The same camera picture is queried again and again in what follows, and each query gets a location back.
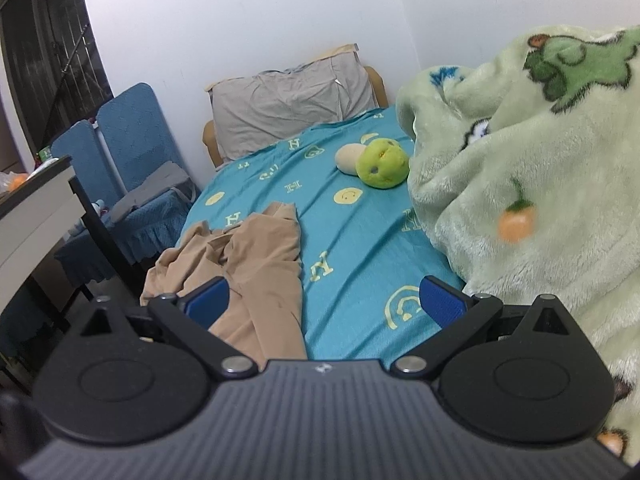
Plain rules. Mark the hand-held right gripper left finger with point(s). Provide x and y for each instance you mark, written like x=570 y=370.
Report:
x=207 y=301

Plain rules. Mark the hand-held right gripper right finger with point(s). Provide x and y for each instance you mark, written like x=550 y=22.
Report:
x=442 y=302

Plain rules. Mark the tan pants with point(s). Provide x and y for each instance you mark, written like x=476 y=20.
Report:
x=260 y=270

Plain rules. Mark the teal printed bed sheet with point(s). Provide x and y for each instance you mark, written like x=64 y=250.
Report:
x=345 y=230

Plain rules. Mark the grey folded cloth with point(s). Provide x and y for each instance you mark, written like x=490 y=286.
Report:
x=150 y=190

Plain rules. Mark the green printed fleece blanket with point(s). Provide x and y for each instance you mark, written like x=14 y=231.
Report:
x=540 y=200

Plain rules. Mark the green plush toy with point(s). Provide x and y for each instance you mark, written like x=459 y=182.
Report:
x=382 y=164

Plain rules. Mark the blue covered chair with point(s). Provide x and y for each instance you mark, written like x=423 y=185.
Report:
x=82 y=185
x=140 y=160

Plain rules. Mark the beige plush toy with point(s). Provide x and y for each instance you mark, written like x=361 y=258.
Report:
x=351 y=159

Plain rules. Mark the white desk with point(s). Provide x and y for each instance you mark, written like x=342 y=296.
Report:
x=32 y=240

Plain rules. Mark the grey pillow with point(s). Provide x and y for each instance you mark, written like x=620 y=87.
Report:
x=290 y=105

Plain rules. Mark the dark window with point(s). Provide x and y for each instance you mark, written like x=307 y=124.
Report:
x=47 y=55

